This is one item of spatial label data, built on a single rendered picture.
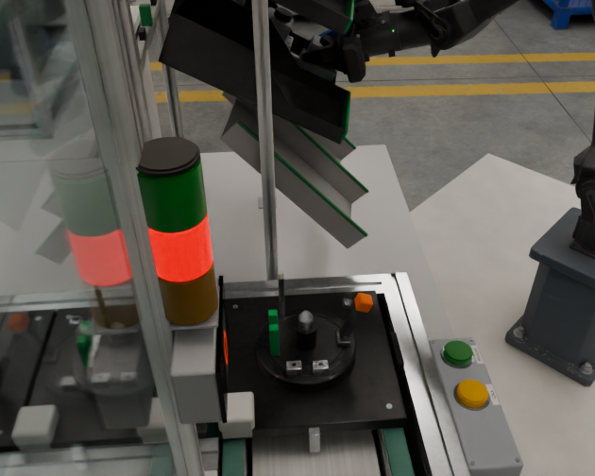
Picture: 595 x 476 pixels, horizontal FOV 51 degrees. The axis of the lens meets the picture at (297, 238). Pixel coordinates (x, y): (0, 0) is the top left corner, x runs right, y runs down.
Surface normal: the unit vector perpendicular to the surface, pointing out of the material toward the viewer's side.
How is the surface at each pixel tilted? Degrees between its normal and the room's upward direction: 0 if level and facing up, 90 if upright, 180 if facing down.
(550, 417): 0
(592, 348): 90
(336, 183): 90
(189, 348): 0
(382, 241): 0
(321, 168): 90
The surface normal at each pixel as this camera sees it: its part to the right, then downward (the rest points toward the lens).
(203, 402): 0.07, 0.62
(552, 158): -0.01, -0.78
